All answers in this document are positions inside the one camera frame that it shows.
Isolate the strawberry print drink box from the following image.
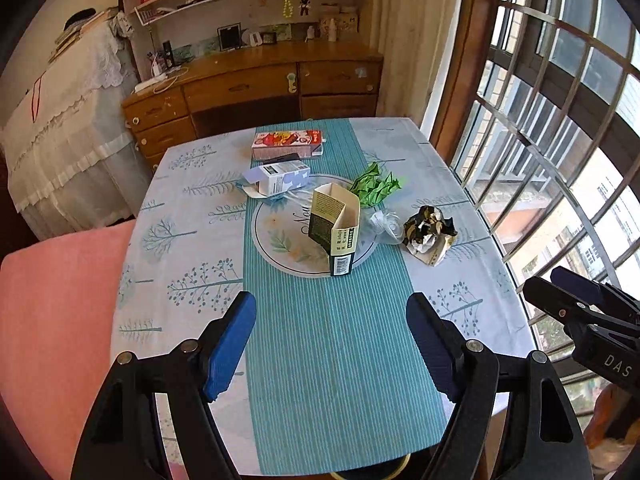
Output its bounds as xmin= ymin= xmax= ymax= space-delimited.
xmin=251 ymin=129 xmax=326 ymax=162

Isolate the person's right hand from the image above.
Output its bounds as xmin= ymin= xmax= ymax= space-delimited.
xmin=585 ymin=382 xmax=640 ymax=456

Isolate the round floral placemat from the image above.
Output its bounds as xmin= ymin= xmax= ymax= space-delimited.
xmin=251 ymin=174 xmax=382 ymax=277

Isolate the black picture frame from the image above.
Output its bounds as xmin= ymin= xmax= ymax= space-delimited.
xmin=217 ymin=24 xmax=243 ymax=52

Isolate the furniture under white lace cover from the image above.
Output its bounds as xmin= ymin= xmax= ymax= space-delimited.
xmin=0 ymin=10 xmax=156 ymax=241

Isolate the white blue small box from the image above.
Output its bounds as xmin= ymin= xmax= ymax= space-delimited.
xmin=241 ymin=160 xmax=312 ymax=200

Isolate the steel window grille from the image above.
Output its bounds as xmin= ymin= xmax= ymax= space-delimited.
xmin=450 ymin=0 xmax=640 ymax=426

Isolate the beige patterned box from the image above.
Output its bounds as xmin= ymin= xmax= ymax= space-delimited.
xmin=320 ymin=7 xmax=360 ymax=33

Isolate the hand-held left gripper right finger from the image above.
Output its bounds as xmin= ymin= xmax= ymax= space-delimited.
xmin=406 ymin=292 xmax=593 ymax=480

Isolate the beige curtain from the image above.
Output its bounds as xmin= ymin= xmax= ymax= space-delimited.
xmin=367 ymin=0 xmax=473 ymax=121

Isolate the white cable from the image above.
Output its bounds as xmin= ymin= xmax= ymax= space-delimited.
xmin=152 ymin=66 xmax=190 ymax=95

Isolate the green wrapper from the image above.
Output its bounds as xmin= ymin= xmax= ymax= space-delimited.
xmin=347 ymin=161 xmax=403 ymax=208

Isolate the wooden desk with drawers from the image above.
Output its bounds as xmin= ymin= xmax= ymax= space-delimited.
xmin=122 ymin=40 xmax=385 ymax=173

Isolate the clear plastic bag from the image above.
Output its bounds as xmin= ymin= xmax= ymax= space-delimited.
xmin=360 ymin=207 xmax=406 ymax=245

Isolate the stack of books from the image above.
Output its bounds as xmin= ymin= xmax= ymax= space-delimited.
xmin=47 ymin=7 xmax=118 ymax=63

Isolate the pink chair cushion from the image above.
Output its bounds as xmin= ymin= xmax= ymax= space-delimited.
xmin=0 ymin=219 xmax=186 ymax=480

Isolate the white power strip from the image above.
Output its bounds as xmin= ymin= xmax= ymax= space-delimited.
xmin=134 ymin=72 xmax=173 ymax=93

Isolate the beige and black carton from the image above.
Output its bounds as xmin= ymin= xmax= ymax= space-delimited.
xmin=307 ymin=183 xmax=361 ymax=277

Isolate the black white paper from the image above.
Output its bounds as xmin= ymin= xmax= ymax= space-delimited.
xmin=402 ymin=205 xmax=458 ymax=267

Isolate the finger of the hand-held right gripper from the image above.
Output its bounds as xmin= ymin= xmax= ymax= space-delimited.
xmin=550 ymin=266 xmax=640 ymax=313
xmin=522 ymin=276 xmax=616 ymax=333

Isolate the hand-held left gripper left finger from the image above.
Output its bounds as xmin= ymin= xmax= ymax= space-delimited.
xmin=70 ymin=290 xmax=257 ymax=480

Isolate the brown wooden window frame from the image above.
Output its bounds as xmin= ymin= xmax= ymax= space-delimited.
xmin=420 ymin=0 xmax=506 ymax=151

